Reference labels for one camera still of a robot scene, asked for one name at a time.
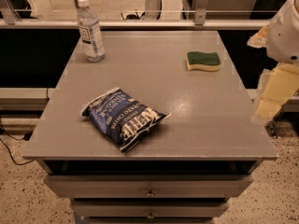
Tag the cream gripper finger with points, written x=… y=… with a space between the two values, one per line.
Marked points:
x=259 y=40
x=275 y=88

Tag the grey drawer cabinet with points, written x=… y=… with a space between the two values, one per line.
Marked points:
x=159 y=132

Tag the blue potato chip bag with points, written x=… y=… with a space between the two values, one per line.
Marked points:
x=122 y=118

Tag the clear plastic water bottle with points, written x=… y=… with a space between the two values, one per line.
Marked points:
x=90 y=32

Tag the lower grey drawer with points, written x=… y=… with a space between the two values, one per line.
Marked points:
x=149 y=208

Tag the green and yellow sponge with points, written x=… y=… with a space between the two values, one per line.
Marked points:
x=197 y=60

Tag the metal railing frame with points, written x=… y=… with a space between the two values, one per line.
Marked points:
x=62 y=14

